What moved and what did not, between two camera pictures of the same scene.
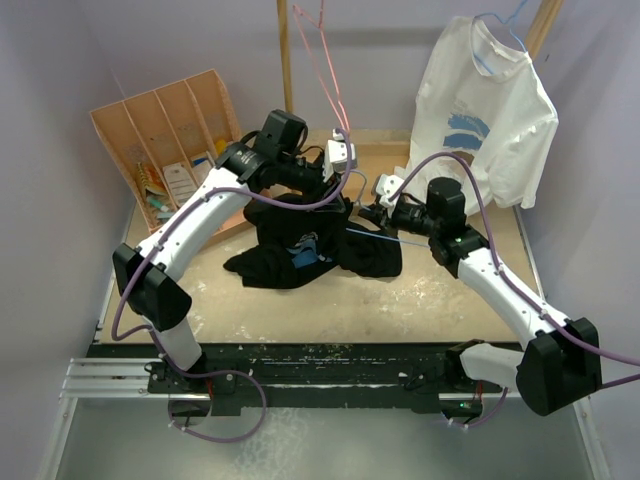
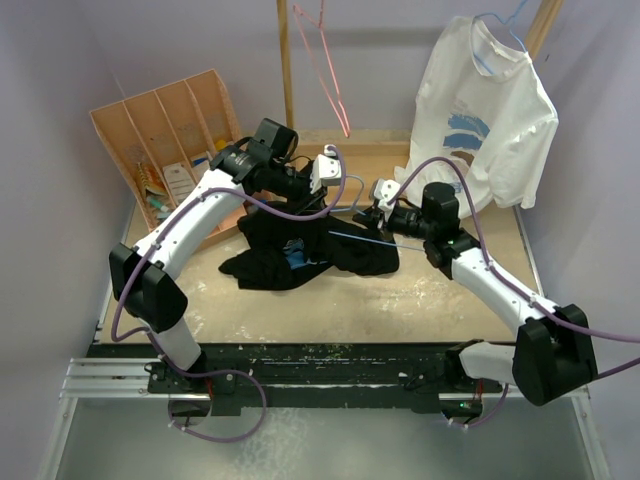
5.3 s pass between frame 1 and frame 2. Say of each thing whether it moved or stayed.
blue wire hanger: moved
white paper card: stayed
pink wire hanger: stayed
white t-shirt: stayed
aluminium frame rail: stayed
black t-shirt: moved
